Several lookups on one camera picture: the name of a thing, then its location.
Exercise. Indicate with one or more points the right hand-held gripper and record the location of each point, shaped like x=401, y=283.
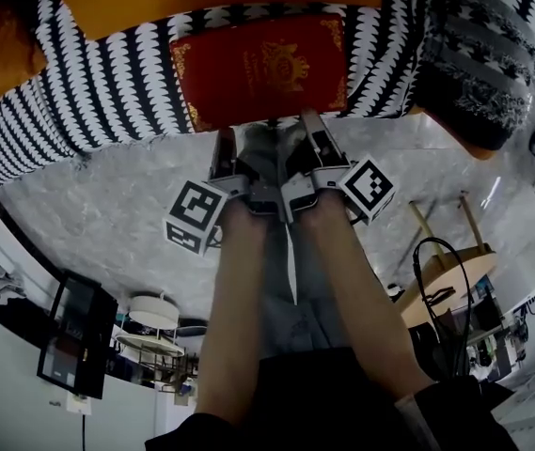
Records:
x=366, y=188

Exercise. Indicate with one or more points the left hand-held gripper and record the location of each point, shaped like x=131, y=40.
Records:
x=196, y=207

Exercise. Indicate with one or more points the red book with gold print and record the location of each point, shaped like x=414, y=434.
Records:
x=260, y=71

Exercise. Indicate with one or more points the person's right forearm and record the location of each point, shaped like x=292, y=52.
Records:
x=361, y=289

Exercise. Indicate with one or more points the person's left forearm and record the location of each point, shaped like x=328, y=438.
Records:
x=236, y=299

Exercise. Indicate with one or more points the person's legs in jeans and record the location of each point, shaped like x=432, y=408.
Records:
x=286, y=275

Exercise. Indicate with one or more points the white round lamp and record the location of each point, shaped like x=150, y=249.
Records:
x=153, y=312

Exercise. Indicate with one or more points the wooden stool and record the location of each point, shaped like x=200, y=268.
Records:
x=445, y=270

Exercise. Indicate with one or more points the black grey patterned fringed pillow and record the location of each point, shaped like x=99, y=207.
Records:
x=478, y=54

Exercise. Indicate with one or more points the round white side table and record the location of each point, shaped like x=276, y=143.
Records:
x=149, y=343

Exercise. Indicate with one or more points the black framed cabinet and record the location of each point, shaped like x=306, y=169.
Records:
x=79, y=336

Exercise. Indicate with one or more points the person's black top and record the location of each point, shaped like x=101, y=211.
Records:
x=323, y=402

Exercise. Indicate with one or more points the framed wall picture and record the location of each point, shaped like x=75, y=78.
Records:
x=4, y=284

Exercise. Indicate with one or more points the white wall socket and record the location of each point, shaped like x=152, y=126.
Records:
x=79, y=403

